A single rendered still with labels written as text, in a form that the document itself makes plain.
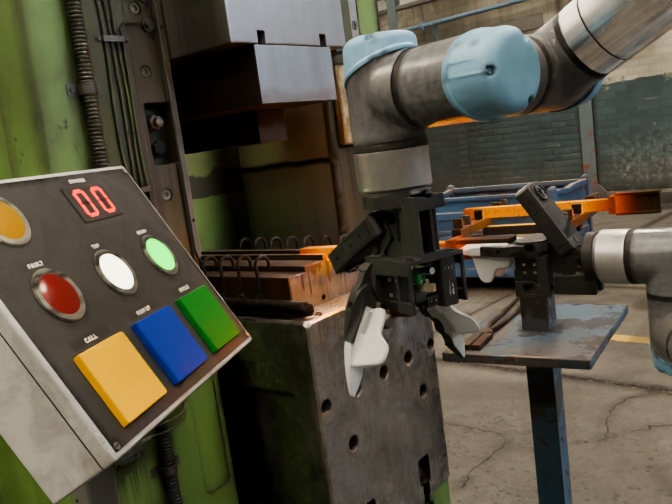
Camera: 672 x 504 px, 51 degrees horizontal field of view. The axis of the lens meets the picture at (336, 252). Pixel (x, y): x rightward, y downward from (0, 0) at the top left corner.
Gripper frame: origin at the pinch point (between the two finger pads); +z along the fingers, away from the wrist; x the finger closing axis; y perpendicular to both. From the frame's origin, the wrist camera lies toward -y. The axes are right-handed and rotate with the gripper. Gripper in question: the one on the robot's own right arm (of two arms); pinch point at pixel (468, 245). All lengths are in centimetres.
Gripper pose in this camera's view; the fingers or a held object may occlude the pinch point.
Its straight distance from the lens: 111.7
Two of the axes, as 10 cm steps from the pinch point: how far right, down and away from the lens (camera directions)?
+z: -7.8, 0.2, 6.2
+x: 6.1, -2.1, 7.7
